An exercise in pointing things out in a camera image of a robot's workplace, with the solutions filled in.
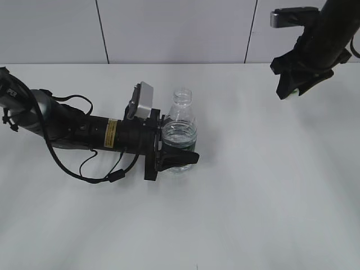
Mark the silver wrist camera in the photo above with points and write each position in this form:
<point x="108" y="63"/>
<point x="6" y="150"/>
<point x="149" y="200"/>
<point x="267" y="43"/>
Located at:
<point x="140" y="104"/>
<point x="291" y="17"/>

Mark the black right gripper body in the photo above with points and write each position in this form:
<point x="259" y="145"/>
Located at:
<point x="300" y="58"/>

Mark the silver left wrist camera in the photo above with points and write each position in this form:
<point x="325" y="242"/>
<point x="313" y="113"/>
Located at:
<point x="140" y="104"/>

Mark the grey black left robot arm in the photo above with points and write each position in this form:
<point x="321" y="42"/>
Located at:
<point x="65" y="127"/>

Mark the white green bottle cap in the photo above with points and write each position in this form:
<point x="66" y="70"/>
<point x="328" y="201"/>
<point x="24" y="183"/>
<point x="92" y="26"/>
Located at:
<point x="293" y="94"/>

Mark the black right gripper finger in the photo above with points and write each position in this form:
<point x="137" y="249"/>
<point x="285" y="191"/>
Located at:
<point x="314" y="80"/>
<point x="289" y="83"/>

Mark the clear green-label water bottle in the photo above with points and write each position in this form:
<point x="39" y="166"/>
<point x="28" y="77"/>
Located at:
<point x="180" y="129"/>

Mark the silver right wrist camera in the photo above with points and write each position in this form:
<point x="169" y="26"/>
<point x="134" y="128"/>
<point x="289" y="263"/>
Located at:
<point x="291" y="17"/>

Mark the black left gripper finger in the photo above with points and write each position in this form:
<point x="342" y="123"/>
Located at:
<point x="177" y="158"/>

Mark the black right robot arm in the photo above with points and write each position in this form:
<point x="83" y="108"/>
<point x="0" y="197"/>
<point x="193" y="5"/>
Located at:
<point x="322" y="45"/>

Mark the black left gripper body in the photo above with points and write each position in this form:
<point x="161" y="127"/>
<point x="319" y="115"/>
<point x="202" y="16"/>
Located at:
<point x="140" y="137"/>

